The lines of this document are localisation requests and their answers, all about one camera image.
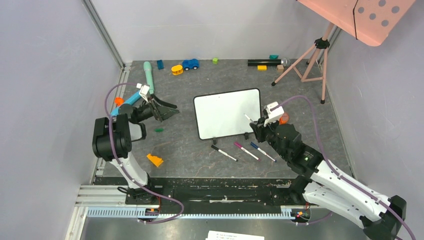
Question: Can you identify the yellow oval toy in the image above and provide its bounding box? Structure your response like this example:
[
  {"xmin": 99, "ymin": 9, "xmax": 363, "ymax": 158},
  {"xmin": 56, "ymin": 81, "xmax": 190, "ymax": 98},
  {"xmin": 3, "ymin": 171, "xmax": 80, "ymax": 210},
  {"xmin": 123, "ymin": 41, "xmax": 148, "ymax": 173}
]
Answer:
[{"xmin": 171, "ymin": 64, "xmax": 184, "ymax": 76}]

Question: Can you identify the pink perforated panel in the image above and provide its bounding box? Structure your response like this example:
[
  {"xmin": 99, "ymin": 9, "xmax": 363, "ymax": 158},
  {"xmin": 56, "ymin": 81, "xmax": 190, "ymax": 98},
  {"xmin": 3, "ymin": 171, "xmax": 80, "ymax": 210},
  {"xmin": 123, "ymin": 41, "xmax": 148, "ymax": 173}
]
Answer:
[{"xmin": 299, "ymin": 0, "xmax": 416, "ymax": 47}]

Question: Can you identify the orange rounded toy brick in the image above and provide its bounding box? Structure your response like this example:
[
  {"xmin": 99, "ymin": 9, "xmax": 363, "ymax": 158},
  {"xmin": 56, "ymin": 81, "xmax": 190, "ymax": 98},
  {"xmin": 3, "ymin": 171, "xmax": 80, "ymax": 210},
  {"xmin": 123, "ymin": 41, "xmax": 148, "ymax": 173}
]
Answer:
[{"xmin": 279, "ymin": 112, "xmax": 290, "ymax": 125}]

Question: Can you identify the yellow block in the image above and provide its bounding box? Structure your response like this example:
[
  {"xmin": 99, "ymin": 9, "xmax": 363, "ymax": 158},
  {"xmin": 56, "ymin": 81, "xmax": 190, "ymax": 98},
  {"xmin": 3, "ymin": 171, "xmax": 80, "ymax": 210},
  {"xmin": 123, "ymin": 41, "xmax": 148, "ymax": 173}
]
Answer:
[{"xmin": 257, "ymin": 65, "xmax": 268, "ymax": 71}]

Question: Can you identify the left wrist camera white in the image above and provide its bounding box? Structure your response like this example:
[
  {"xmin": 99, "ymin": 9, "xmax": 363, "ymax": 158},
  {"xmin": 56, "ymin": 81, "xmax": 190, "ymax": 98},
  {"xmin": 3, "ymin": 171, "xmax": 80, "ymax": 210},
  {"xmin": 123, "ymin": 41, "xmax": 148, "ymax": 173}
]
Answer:
[{"xmin": 136, "ymin": 83, "xmax": 150, "ymax": 103}]

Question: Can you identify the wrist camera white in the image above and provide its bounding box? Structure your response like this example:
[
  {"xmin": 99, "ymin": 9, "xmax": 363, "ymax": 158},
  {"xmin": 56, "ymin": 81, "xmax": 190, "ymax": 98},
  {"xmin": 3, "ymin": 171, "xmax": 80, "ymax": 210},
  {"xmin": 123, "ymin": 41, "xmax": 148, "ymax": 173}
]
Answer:
[
  {"xmin": 136, "ymin": 83, "xmax": 150, "ymax": 103},
  {"xmin": 263, "ymin": 101, "xmax": 285, "ymax": 126}
]

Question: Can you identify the green whiteboard marker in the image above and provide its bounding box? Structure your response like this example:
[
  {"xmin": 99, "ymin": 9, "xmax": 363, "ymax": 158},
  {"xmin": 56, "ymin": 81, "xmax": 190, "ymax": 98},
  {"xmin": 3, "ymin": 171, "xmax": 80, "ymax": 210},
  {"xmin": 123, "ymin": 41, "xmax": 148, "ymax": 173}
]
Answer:
[{"xmin": 244, "ymin": 114, "xmax": 254, "ymax": 123}]

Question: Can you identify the orange wedge toy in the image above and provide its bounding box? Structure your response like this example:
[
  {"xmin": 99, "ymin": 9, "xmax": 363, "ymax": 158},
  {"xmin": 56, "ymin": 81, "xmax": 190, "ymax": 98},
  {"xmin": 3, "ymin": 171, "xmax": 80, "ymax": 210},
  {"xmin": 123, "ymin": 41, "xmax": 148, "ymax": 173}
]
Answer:
[{"xmin": 146, "ymin": 153, "xmax": 164, "ymax": 168}]

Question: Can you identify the blue toy marker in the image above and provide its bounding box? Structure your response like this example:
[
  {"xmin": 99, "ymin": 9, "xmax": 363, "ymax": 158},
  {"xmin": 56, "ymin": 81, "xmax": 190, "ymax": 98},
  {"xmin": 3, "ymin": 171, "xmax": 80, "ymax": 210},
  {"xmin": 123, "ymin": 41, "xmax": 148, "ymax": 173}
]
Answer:
[{"xmin": 110, "ymin": 92, "xmax": 141, "ymax": 116}]

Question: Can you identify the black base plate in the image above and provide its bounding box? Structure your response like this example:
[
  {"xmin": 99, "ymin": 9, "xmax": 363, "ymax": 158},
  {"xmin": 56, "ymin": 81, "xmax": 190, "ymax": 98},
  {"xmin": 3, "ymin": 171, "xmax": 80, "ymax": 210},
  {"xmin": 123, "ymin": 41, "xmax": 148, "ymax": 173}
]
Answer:
[{"xmin": 125, "ymin": 177, "xmax": 322, "ymax": 215}]

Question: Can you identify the purple capped whiteboard marker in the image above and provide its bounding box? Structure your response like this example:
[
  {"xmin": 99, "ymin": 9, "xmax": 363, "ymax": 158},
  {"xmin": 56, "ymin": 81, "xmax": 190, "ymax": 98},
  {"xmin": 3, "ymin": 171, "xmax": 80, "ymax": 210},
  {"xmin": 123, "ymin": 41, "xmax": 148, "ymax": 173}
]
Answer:
[{"xmin": 233, "ymin": 141, "xmax": 260, "ymax": 161}]

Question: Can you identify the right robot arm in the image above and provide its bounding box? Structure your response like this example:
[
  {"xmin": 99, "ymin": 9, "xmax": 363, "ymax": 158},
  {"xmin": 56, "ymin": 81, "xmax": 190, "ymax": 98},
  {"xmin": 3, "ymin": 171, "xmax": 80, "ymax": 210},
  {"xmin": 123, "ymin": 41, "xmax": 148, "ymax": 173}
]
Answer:
[{"xmin": 249, "ymin": 118, "xmax": 407, "ymax": 240}]

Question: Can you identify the black capped whiteboard marker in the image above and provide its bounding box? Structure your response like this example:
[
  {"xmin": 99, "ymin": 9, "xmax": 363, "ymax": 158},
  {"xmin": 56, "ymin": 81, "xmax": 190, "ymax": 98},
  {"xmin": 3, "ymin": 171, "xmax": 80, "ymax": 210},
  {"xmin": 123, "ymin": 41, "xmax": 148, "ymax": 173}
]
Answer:
[{"xmin": 211, "ymin": 144, "xmax": 238, "ymax": 162}]

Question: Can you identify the pink tripod stand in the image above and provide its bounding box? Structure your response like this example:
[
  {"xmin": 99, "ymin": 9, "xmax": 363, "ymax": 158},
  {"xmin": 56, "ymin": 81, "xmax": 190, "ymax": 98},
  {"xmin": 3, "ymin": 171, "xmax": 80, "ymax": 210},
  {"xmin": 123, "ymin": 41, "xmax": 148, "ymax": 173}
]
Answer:
[{"xmin": 271, "ymin": 22, "xmax": 335, "ymax": 105}]

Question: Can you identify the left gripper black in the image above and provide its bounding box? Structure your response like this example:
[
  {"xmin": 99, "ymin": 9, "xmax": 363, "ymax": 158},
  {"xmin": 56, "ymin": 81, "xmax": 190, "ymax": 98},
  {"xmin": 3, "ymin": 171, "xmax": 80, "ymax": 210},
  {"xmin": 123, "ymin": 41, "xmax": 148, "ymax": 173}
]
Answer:
[{"xmin": 135, "ymin": 93, "xmax": 180, "ymax": 123}]

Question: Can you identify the white whiteboard black frame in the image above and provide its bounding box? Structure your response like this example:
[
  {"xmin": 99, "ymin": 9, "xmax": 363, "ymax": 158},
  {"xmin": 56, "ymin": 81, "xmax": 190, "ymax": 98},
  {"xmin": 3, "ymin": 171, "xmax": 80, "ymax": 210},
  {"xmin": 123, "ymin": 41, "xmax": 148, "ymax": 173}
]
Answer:
[{"xmin": 193, "ymin": 88, "xmax": 262, "ymax": 140}]

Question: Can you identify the teal block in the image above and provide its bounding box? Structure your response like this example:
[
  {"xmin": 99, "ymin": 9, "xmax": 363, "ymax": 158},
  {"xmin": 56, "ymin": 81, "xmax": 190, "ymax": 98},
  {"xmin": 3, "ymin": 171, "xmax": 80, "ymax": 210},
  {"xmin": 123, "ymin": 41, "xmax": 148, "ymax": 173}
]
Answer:
[{"xmin": 269, "ymin": 54, "xmax": 279, "ymax": 60}]

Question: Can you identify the white paper sheet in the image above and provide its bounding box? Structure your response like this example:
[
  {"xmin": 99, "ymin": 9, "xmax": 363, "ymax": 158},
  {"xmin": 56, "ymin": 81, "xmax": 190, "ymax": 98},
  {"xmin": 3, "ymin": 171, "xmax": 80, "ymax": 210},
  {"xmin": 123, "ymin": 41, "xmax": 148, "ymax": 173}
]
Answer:
[{"xmin": 205, "ymin": 230, "xmax": 265, "ymax": 240}]

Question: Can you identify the dark blue block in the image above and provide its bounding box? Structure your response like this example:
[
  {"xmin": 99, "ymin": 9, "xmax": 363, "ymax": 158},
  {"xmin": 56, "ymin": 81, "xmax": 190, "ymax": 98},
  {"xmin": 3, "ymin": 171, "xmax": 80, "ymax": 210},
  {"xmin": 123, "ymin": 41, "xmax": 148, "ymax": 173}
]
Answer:
[{"xmin": 156, "ymin": 60, "xmax": 165, "ymax": 70}]

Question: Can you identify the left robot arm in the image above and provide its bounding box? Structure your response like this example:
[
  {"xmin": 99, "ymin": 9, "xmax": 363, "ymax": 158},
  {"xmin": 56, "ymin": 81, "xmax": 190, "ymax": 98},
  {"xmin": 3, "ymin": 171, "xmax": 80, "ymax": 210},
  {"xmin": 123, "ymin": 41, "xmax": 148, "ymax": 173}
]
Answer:
[{"xmin": 92, "ymin": 95, "xmax": 180, "ymax": 204}]

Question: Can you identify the black cylinder tube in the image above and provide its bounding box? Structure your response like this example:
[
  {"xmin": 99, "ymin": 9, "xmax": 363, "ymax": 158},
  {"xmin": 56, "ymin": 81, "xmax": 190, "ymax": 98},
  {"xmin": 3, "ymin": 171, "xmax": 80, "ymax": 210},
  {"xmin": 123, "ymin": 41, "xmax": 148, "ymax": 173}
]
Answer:
[{"xmin": 247, "ymin": 59, "xmax": 283, "ymax": 67}]

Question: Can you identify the blue capped whiteboard marker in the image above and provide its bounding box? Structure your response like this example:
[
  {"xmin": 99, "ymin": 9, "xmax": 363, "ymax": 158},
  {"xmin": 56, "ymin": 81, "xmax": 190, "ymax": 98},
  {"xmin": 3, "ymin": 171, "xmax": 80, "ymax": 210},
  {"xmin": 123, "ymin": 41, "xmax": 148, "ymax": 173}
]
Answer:
[{"xmin": 250, "ymin": 142, "xmax": 277, "ymax": 163}]

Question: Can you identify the blue toy car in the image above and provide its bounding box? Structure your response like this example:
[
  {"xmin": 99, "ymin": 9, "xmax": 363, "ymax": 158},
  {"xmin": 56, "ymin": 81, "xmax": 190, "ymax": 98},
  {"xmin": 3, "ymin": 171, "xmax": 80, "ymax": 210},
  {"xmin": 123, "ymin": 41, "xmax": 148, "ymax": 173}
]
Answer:
[{"xmin": 182, "ymin": 58, "xmax": 200, "ymax": 71}]

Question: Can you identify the clear round bulb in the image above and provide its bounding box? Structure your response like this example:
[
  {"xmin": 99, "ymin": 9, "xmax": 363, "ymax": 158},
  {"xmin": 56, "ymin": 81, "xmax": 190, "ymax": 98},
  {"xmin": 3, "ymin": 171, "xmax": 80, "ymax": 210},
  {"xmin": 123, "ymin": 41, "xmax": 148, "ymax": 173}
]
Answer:
[{"xmin": 281, "ymin": 57, "xmax": 291, "ymax": 67}]

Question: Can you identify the mint green toy marker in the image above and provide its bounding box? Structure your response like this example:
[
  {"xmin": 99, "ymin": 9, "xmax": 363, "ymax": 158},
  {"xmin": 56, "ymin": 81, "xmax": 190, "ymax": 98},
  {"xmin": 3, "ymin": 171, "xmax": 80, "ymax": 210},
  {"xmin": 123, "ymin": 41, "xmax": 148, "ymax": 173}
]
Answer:
[{"xmin": 143, "ymin": 61, "xmax": 155, "ymax": 95}]

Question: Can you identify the small orange toy piece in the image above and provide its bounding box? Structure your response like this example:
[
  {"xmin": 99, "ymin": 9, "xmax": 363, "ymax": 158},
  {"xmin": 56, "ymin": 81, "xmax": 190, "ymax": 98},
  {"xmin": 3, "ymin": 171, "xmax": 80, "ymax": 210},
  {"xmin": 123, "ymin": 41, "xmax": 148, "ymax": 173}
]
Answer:
[{"xmin": 114, "ymin": 97, "xmax": 125, "ymax": 107}]

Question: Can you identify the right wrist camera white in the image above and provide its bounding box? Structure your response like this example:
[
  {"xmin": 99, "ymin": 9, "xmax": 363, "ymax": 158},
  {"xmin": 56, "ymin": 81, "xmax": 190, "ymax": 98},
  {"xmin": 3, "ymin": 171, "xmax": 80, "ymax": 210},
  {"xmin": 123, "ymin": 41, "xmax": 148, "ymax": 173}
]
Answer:
[{"xmin": 263, "ymin": 101, "xmax": 285, "ymax": 126}]

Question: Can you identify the light blue cable duct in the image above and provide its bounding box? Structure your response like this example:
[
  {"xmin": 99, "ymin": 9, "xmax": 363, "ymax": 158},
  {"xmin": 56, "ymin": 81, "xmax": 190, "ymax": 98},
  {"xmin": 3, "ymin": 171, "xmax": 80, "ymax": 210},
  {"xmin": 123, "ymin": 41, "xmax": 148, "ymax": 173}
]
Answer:
[{"xmin": 86, "ymin": 207, "xmax": 299, "ymax": 220}]

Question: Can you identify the beige wooden block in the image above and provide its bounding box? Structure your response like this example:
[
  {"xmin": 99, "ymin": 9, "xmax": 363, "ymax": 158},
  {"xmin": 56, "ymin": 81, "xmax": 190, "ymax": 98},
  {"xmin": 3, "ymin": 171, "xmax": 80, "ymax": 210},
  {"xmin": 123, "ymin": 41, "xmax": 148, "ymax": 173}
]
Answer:
[{"xmin": 276, "ymin": 64, "xmax": 285, "ymax": 73}]

